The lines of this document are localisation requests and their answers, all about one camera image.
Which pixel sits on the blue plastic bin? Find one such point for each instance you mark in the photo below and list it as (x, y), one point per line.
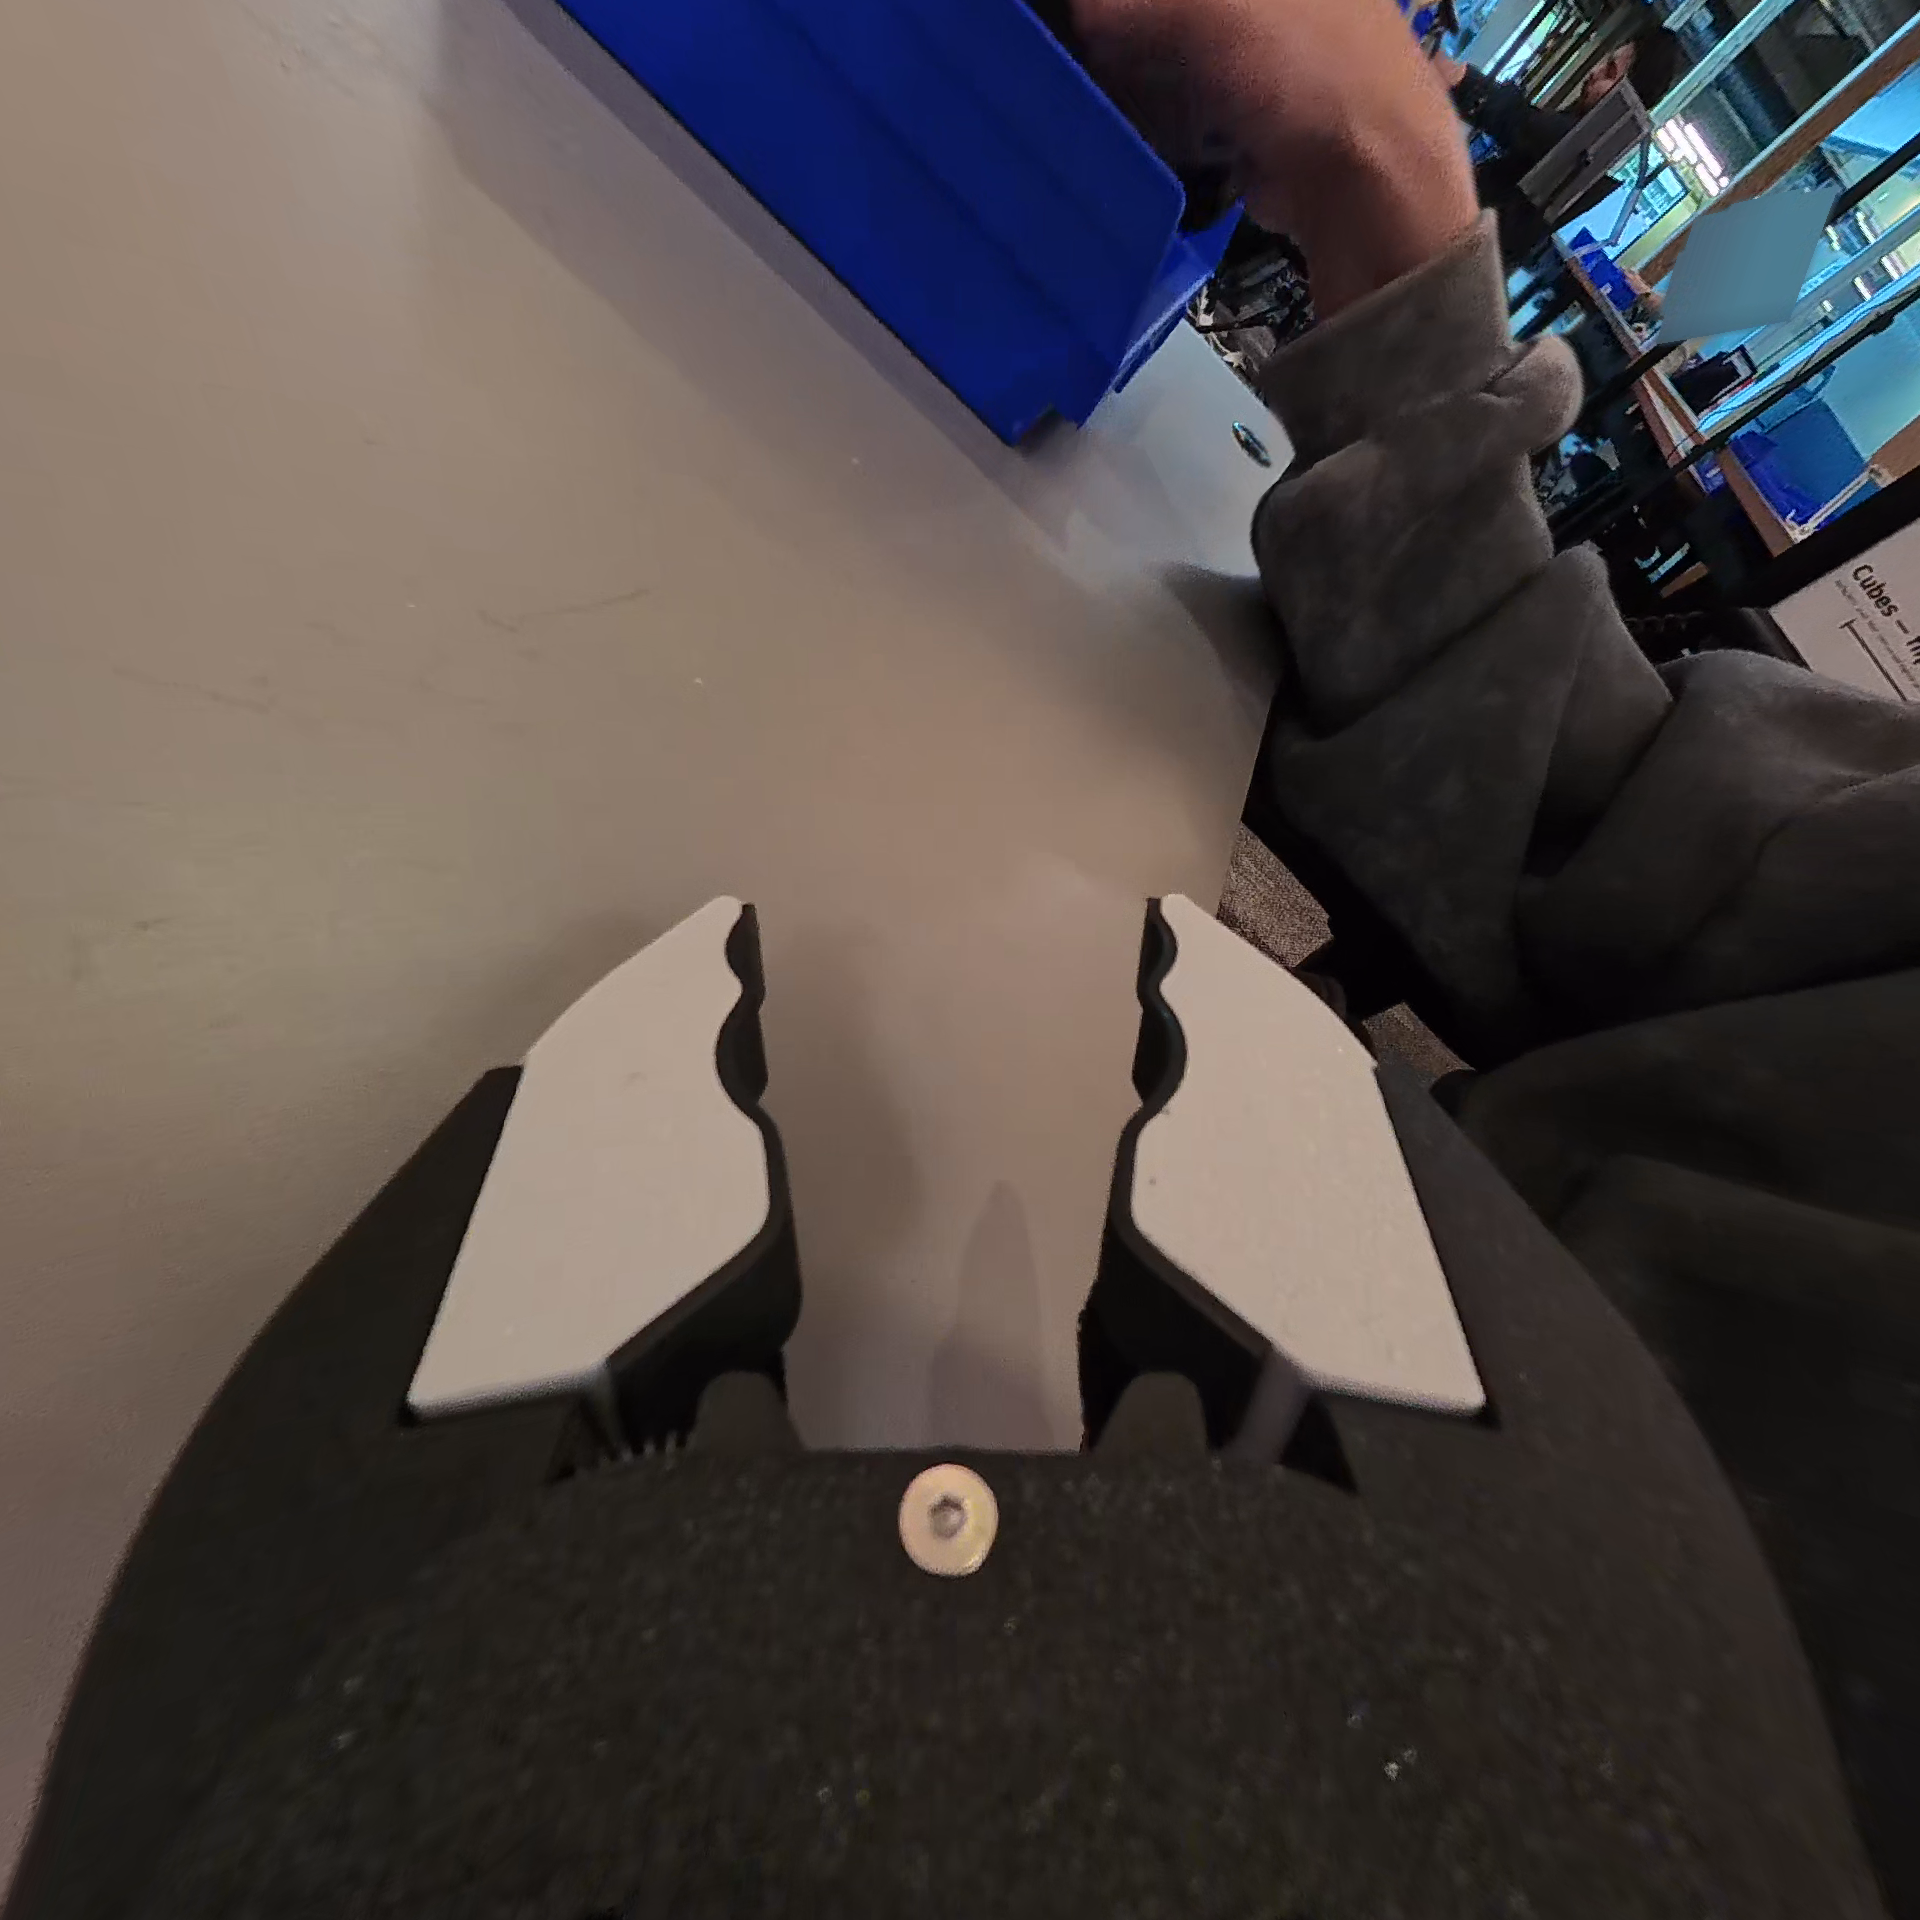
(902, 149)

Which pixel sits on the person's right hand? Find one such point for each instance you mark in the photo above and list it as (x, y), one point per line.
(1306, 136)

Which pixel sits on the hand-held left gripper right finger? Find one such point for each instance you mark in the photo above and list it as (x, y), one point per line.
(1299, 1201)

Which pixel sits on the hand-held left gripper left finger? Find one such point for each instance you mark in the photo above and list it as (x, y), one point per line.
(601, 1201)

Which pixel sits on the grey hooded sweatshirt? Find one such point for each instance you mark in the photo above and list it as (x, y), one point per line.
(1725, 1277)

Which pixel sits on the grey desk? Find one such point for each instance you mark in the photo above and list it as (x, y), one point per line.
(452, 524)

